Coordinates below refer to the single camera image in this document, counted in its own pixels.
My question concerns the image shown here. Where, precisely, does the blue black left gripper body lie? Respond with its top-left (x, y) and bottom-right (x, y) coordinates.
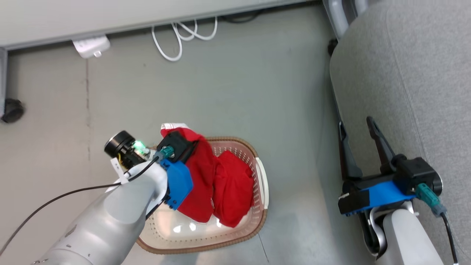
top-left (161, 159), bottom-right (194, 211)

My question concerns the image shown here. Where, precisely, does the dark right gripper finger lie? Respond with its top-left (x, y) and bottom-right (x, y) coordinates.
top-left (366, 116), bottom-right (396, 175)
top-left (339, 121), bottom-right (363, 181)

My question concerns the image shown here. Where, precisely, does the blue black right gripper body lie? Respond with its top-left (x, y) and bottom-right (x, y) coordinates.
top-left (338, 176), bottom-right (418, 217)

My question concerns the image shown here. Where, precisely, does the red clothing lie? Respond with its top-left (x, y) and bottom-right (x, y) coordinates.
top-left (160, 123), bottom-right (255, 228)

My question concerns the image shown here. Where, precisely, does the cream laundry basket brown rim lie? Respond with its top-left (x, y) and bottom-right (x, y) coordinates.
top-left (136, 136), bottom-right (269, 255)

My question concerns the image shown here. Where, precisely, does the grey fabric sofa seat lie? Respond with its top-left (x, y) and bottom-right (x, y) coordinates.
top-left (329, 0), bottom-right (471, 265)

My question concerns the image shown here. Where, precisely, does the black cylindrical left gripper motor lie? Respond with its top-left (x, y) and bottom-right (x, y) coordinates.
top-left (104, 130), bottom-right (151, 170)

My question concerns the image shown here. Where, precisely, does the white power strip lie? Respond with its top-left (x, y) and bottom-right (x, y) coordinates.
top-left (72, 35), bottom-right (111, 59)

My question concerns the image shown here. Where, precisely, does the black caster wheel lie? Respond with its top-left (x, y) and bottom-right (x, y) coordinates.
top-left (1, 99), bottom-right (25, 124)

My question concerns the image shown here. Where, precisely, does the grey furniture leg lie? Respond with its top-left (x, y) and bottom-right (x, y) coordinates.
top-left (0, 47), bottom-right (8, 115)

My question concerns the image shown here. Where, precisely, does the teal left cable connector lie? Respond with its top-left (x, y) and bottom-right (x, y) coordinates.
top-left (155, 146), bottom-right (174, 160)

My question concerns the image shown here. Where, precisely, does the teal cable connector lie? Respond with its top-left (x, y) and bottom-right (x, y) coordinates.
top-left (155, 146), bottom-right (174, 160)
top-left (416, 183), bottom-right (447, 217)

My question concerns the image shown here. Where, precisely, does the teal right cable connector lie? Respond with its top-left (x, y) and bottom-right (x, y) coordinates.
top-left (416, 183), bottom-right (447, 217)

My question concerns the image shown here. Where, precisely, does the white cable tie tag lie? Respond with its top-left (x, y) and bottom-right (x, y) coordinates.
top-left (110, 158), bottom-right (129, 192)

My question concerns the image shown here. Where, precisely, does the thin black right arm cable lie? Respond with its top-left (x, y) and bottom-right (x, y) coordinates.
top-left (440, 213), bottom-right (458, 265)

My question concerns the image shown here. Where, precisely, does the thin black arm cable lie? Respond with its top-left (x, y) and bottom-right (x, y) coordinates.
top-left (0, 156), bottom-right (160, 254)
top-left (440, 213), bottom-right (458, 265)

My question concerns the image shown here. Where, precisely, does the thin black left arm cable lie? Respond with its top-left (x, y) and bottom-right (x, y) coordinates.
top-left (0, 156), bottom-right (160, 254)

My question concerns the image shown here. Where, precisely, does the white looped cable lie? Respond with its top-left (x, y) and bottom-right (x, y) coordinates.
top-left (152, 17), bottom-right (218, 62)

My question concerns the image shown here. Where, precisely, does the grey metal frame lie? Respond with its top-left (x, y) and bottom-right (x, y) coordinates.
top-left (323, 0), bottom-right (368, 39)

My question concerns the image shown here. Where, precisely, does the black floor cable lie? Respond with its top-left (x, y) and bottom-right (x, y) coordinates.
top-left (219, 9), bottom-right (265, 23)

